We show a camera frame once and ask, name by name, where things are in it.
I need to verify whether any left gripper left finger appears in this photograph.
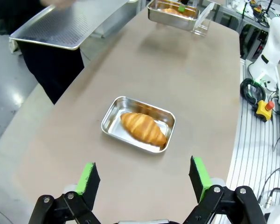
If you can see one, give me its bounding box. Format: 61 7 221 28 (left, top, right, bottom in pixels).
29 161 101 224

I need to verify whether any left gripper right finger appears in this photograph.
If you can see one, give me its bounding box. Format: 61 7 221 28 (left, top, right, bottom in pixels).
184 155 268 224

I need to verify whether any golden croissant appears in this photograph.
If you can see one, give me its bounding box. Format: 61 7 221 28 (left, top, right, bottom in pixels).
161 7 189 17
120 112 168 148

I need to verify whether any rectangular steel container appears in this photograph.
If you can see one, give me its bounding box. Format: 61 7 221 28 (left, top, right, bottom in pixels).
146 0 201 31
100 95 176 154

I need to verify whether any perforated metal baking tray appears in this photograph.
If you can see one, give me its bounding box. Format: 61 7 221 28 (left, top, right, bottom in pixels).
8 0 131 51

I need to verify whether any person left hand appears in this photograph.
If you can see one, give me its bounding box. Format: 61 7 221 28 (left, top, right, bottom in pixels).
41 0 77 10

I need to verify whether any clear acrylic stand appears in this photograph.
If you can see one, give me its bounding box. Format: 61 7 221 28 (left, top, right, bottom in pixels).
190 3 217 37

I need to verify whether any equipment rack with devices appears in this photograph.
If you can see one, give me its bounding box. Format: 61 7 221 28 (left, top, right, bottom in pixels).
219 0 275 60

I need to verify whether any yellow emergency stop button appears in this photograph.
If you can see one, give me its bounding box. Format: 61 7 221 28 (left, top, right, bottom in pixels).
254 99 275 122

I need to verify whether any person in black clothes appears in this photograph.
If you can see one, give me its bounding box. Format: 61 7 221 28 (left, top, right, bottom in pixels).
0 0 86 105

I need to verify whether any aluminium profile base plate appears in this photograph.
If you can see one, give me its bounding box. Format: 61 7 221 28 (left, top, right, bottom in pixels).
226 59 280 224

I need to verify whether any black cable with metal connector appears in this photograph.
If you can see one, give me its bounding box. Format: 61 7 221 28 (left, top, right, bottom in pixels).
258 168 280 210

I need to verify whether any coiled black cable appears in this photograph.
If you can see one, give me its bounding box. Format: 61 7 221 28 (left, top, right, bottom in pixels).
239 77 268 108

